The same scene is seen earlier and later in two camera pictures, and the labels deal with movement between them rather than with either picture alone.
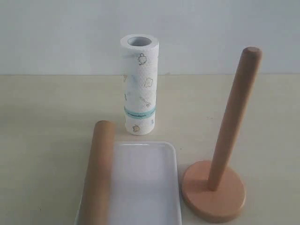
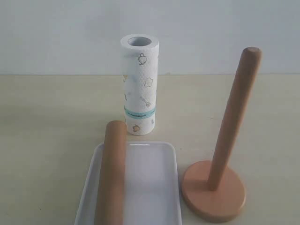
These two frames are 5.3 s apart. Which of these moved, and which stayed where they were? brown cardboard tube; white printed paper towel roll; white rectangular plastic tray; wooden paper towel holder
Moved: brown cardboard tube
Stayed: white printed paper towel roll; white rectangular plastic tray; wooden paper towel holder
